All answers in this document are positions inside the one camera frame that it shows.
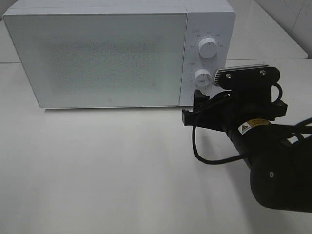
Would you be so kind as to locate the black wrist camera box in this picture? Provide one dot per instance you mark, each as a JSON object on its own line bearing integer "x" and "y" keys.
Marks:
{"x": 255, "y": 85}

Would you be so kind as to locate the upper white power knob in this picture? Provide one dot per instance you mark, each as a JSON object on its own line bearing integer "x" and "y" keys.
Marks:
{"x": 208, "y": 47}

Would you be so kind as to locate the white microwave door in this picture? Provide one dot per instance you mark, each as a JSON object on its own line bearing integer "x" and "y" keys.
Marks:
{"x": 95, "y": 61}

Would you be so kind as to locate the white timer knob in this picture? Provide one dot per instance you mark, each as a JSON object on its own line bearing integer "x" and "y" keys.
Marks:
{"x": 202, "y": 78}

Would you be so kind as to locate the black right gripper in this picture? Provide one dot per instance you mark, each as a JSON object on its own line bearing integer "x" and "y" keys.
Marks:
{"x": 228, "y": 108}

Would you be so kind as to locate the white microwave oven body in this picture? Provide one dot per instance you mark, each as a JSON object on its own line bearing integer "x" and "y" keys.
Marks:
{"x": 204, "y": 18}

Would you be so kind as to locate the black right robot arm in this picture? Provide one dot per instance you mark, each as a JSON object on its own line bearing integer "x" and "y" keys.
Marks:
{"x": 279, "y": 156}

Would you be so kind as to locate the round white door button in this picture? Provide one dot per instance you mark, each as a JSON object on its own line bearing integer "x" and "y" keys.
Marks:
{"x": 193, "y": 96}

